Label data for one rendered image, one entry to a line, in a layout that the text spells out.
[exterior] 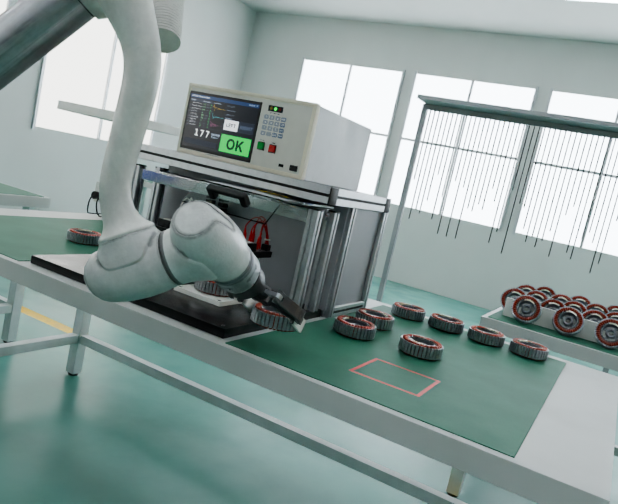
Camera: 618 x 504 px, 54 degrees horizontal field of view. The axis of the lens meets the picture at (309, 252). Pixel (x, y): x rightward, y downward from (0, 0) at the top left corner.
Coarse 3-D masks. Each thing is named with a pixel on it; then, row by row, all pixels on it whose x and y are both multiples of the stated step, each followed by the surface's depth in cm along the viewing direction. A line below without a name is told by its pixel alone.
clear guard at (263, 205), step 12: (204, 180) 150; (192, 192) 147; (204, 192) 146; (252, 192) 143; (264, 192) 156; (216, 204) 142; (228, 204) 142; (240, 204) 141; (252, 204) 140; (264, 204) 139; (276, 204) 139; (312, 204) 152; (240, 216) 138; (252, 216) 137; (264, 216) 137
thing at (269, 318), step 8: (256, 304) 134; (256, 312) 131; (264, 312) 130; (272, 312) 130; (256, 320) 130; (264, 320) 129; (272, 320) 129; (280, 320) 129; (280, 328) 129; (288, 328) 130
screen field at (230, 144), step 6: (222, 138) 175; (228, 138) 174; (234, 138) 173; (240, 138) 172; (222, 144) 175; (228, 144) 174; (234, 144) 173; (240, 144) 172; (246, 144) 171; (222, 150) 175; (228, 150) 174; (234, 150) 173; (240, 150) 172; (246, 150) 171; (246, 156) 171
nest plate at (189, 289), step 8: (176, 288) 157; (184, 288) 157; (192, 288) 159; (192, 296) 155; (200, 296) 154; (208, 296) 154; (216, 296) 156; (216, 304) 151; (224, 304) 153; (232, 304) 156
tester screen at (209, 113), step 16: (192, 96) 180; (208, 96) 177; (192, 112) 180; (208, 112) 177; (224, 112) 174; (240, 112) 172; (256, 112) 169; (192, 128) 180; (208, 128) 177; (192, 144) 180
